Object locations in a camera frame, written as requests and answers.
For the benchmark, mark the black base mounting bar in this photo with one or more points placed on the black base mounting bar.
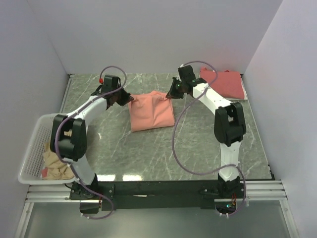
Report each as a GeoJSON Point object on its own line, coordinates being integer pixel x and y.
{"type": "Point", "coordinates": [155, 194]}

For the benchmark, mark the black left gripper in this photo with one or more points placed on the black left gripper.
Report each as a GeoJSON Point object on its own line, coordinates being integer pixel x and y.
{"type": "Point", "coordinates": [126, 99]}

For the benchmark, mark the beige t-shirt in basket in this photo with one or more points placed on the beige t-shirt in basket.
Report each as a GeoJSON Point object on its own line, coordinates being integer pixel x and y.
{"type": "Point", "coordinates": [57, 169]}

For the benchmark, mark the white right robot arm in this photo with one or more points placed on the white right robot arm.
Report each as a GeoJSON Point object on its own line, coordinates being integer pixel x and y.
{"type": "Point", "coordinates": [229, 121]}

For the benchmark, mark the folded red t-shirt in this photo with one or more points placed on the folded red t-shirt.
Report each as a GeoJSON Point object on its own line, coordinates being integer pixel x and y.
{"type": "Point", "coordinates": [227, 84]}

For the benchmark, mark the white plastic laundry basket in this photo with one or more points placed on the white plastic laundry basket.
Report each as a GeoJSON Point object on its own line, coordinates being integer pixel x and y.
{"type": "Point", "coordinates": [33, 162]}

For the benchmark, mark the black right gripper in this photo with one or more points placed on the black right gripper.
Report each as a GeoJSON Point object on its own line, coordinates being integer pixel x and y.
{"type": "Point", "coordinates": [172, 93]}

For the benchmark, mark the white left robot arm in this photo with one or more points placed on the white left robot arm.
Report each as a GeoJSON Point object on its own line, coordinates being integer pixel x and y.
{"type": "Point", "coordinates": [69, 132]}

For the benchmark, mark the salmon pink t-shirt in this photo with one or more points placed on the salmon pink t-shirt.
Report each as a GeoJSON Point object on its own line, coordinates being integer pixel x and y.
{"type": "Point", "coordinates": [150, 111]}

